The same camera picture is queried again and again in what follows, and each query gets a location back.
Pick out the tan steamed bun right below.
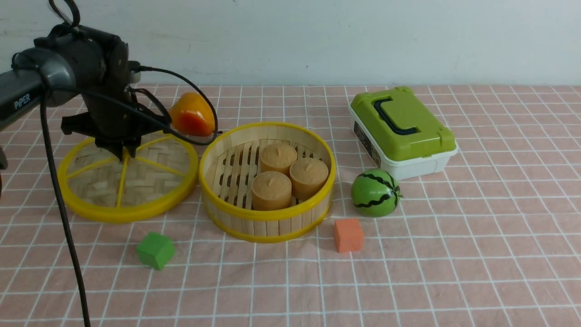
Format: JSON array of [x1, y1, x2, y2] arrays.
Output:
[[289, 158, 329, 201]]

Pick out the black cable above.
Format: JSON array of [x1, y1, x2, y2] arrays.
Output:
[[40, 0, 219, 327]]

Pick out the pink checkered tablecloth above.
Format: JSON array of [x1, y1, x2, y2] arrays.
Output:
[[0, 83, 581, 327]]

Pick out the yellow bamboo steamer lid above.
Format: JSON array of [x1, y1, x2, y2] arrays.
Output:
[[58, 132, 199, 223]]

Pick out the tan steamed bun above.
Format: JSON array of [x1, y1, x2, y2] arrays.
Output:
[[251, 171, 292, 211], [259, 143, 298, 176], [289, 158, 329, 201]]

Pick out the tan steamed bun front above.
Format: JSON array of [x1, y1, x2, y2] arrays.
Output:
[[251, 171, 292, 211]]

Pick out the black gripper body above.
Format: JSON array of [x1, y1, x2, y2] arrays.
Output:
[[61, 93, 172, 150]]

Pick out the orange toy mango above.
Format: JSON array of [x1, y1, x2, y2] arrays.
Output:
[[168, 92, 216, 137]]

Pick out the green toy watermelon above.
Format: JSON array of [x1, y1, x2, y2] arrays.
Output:
[[351, 169, 403, 218]]

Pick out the yellow bamboo steamer basket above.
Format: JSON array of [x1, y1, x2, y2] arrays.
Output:
[[199, 122, 336, 243]]

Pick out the tan steamed bun back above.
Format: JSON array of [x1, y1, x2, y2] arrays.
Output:
[[259, 143, 298, 176]]

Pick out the green foam cube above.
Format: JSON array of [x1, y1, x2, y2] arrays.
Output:
[[136, 232, 176, 271]]

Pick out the orange foam cube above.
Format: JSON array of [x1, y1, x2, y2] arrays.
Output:
[[334, 218, 364, 253]]

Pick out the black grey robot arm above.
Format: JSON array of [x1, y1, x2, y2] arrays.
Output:
[[0, 24, 172, 159]]

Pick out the green white storage box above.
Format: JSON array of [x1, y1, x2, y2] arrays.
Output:
[[349, 86, 458, 181]]

